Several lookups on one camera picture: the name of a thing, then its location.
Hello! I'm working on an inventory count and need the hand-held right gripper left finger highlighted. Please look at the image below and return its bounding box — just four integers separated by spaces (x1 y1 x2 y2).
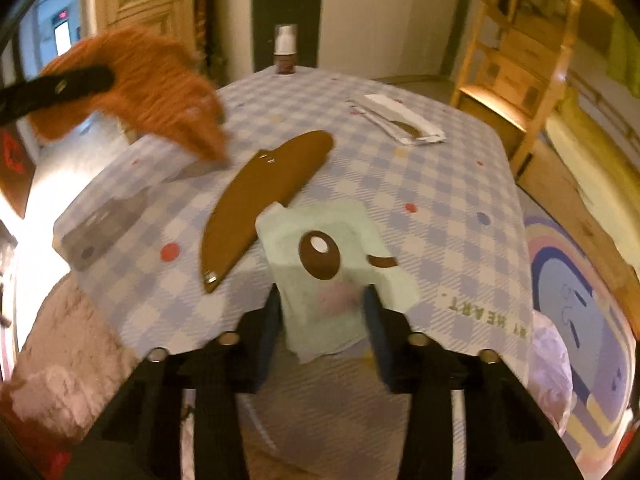
60 285 283 480

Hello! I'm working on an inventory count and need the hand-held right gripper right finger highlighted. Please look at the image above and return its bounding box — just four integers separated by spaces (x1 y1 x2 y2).
362 284 586 480

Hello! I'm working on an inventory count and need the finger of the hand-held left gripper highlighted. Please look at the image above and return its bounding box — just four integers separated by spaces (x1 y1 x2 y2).
0 64 116 126

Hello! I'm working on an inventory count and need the pale green pouch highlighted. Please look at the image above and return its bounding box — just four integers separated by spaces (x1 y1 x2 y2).
255 199 421 365

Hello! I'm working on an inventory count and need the orange knitted cloth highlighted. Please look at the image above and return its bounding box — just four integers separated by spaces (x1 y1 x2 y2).
27 25 232 163

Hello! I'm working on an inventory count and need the window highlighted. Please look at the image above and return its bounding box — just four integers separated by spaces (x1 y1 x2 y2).
20 0 86 76

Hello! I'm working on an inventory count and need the wooden cabinet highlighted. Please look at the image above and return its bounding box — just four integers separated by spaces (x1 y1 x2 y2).
82 0 198 53

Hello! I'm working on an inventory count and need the brown bag with red print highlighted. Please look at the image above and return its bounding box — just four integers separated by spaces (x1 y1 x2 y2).
0 125 37 220

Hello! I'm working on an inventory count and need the brown curved case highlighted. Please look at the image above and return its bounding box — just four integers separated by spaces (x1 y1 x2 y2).
201 130 335 295

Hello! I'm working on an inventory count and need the dark patterned panel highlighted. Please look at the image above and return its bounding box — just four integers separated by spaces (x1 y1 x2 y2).
192 0 226 73

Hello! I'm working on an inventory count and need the blue checked tablecloth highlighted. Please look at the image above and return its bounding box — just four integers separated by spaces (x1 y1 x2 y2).
52 67 535 480

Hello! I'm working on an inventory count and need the colourful oval rug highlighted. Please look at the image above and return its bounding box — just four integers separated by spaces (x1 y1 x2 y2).
520 212 633 456

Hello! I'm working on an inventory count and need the pink fluffy stool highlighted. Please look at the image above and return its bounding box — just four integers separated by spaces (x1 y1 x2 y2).
10 272 146 431

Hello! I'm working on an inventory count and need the brown bottle with white cap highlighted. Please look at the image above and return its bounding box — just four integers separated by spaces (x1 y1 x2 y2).
272 24 299 76

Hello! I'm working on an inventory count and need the wooden bunk bed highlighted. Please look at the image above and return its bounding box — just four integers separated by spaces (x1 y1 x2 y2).
517 0 640 281

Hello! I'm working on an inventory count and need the pale yellow bed sheet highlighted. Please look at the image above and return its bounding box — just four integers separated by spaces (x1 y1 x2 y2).
545 67 640 221

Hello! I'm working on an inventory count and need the wooden stair shelf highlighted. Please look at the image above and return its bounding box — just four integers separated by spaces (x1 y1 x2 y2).
450 0 588 176

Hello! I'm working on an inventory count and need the white wardrobe with black stripe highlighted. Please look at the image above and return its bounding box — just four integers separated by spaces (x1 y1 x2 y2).
250 0 481 81

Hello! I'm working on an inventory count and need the green quilted jacket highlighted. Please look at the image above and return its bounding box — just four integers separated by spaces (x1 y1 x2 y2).
607 12 640 96

